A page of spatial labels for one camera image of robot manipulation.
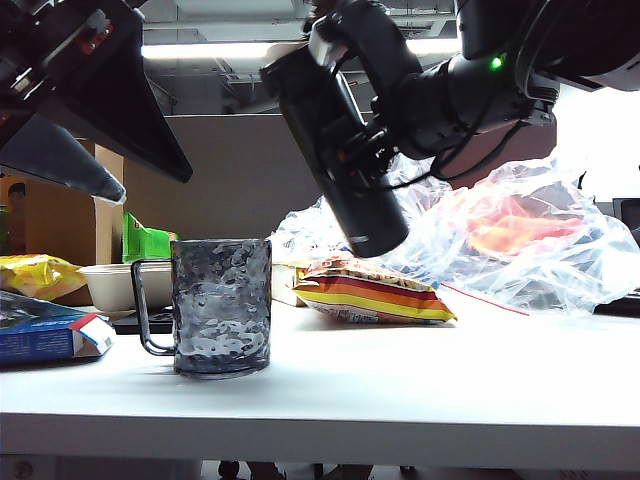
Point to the white paper bowl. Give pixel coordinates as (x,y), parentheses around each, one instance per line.
(120,290)

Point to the black thermos with flip lid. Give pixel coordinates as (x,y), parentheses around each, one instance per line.
(370,220)

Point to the yellow box with face print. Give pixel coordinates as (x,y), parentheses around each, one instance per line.
(15,220)

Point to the green package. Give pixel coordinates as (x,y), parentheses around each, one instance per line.
(145,242)

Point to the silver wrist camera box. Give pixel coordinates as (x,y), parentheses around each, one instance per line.
(327,46)

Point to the black flat device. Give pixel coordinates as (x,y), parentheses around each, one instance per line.
(150,321)

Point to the blue cardboard box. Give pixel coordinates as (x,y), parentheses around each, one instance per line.
(40,340)

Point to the orange yellow striped snack bag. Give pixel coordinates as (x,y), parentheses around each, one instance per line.
(370,295)

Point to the long ceiling light strip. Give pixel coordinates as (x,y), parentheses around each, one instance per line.
(210,50)

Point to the black keyboard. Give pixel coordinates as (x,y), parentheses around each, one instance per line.
(620,305)

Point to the brown cardboard box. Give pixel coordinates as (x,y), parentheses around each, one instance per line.
(60,235)

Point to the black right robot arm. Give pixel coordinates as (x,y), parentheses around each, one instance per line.
(480,100)

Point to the crumpled clear plastic bag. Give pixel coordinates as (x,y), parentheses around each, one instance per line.
(550,280)

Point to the grey desk partition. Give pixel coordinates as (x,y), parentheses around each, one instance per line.
(240,175)

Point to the dark screen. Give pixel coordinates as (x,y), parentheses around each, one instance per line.
(627,215)

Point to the textured grey translucent mug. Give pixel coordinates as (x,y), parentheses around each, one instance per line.
(220,310)

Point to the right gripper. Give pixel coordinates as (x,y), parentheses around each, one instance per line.
(395,90)

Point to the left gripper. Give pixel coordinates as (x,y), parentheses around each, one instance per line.
(35,55)

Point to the orange cloth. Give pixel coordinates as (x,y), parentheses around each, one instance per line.
(520,230)

